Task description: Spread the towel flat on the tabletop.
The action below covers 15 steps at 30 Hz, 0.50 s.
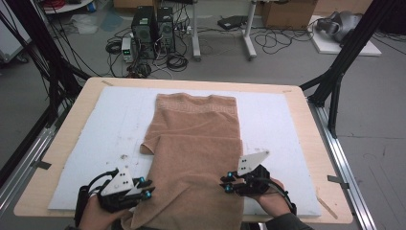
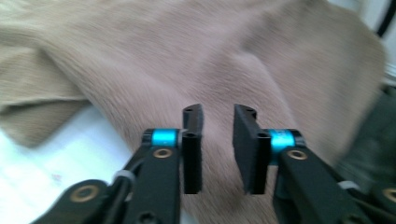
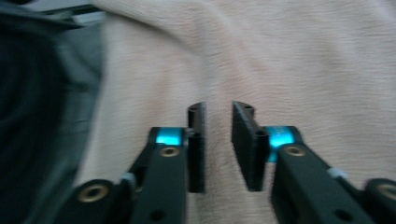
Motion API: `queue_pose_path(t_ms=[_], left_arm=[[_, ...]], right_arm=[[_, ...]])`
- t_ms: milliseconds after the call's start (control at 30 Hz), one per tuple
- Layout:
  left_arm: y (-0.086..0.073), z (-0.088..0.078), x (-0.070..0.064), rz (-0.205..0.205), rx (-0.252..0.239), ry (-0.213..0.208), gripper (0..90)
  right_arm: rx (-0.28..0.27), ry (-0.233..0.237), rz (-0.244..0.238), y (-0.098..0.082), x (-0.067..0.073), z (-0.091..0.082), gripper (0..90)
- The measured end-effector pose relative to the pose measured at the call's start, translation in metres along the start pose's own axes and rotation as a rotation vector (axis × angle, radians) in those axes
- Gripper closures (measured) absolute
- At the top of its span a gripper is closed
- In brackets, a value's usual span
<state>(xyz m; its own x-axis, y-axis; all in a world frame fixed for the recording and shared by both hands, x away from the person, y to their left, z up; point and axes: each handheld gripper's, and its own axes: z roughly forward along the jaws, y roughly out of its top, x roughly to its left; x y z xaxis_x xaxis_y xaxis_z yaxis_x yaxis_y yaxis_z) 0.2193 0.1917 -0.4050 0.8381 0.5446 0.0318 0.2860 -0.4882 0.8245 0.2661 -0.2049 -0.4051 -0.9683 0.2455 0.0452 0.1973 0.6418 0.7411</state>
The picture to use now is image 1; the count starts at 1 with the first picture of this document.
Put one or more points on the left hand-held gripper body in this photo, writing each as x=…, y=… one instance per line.
x=119, y=188

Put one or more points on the black computer tower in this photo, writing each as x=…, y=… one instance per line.
x=166, y=28
x=143, y=28

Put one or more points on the white foam mat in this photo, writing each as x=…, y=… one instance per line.
x=111, y=127

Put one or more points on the large cardboard box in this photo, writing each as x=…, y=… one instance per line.
x=287, y=14

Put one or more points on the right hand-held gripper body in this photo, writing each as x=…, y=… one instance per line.
x=253, y=180

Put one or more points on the aluminium rail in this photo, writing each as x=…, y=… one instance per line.
x=338, y=153
x=25, y=159

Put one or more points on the person's right hand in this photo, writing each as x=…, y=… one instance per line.
x=273, y=201

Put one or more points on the grey machine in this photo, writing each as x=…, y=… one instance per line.
x=344, y=22

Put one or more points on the person's left hand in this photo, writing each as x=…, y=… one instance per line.
x=95, y=214

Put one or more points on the white stand leg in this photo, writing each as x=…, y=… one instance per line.
x=249, y=32
x=195, y=32

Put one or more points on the tan terry towel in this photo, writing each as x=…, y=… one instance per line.
x=191, y=143

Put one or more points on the black frame post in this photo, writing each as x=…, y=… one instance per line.
x=41, y=41
x=351, y=48

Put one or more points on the clear plastic bag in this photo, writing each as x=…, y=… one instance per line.
x=83, y=24

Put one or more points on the flat black device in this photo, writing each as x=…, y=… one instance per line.
x=231, y=22

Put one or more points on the white round table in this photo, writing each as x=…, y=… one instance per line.
x=70, y=7

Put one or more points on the white bench power supply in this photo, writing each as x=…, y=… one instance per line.
x=127, y=49

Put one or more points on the white floor board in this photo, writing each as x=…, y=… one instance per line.
x=332, y=48

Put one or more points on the grey metal clamp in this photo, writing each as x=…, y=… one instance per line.
x=337, y=180

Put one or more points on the thin wooden stick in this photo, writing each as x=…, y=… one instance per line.
x=327, y=207

